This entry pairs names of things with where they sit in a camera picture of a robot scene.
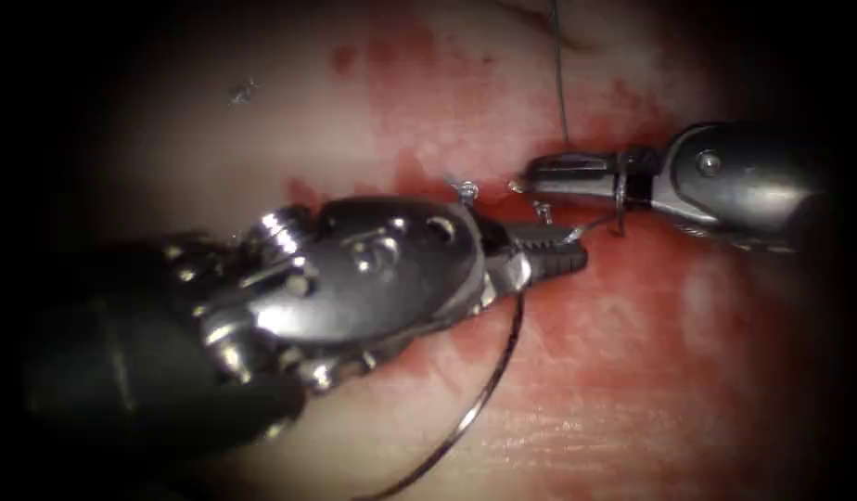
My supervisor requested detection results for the left arm needle driver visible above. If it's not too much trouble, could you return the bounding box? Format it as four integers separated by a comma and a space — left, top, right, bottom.
160, 197, 532, 394

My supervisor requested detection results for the right arm needle driver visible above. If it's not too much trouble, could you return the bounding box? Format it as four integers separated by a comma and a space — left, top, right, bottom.
617, 121, 832, 254

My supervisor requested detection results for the left arm needle driver jaw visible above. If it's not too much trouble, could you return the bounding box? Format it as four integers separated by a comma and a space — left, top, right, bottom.
530, 246, 590, 282
505, 222, 586, 254

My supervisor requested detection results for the right arm needle driver jaw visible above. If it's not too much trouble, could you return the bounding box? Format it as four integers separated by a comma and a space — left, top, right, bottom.
527, 152, 620, 177
508, 173, 621, 205

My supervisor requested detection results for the black thread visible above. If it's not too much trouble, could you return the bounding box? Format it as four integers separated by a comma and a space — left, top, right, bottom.
549, 0, 629, 245

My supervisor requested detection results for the black stitching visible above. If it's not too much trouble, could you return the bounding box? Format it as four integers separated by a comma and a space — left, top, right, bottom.
447, 177, 555, 225

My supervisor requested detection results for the tissue pad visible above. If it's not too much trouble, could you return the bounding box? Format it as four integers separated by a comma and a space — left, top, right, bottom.
66, 0, 854, 501

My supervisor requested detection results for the curved steel needle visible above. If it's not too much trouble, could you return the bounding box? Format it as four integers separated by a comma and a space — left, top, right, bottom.
352, 291, 527, 501

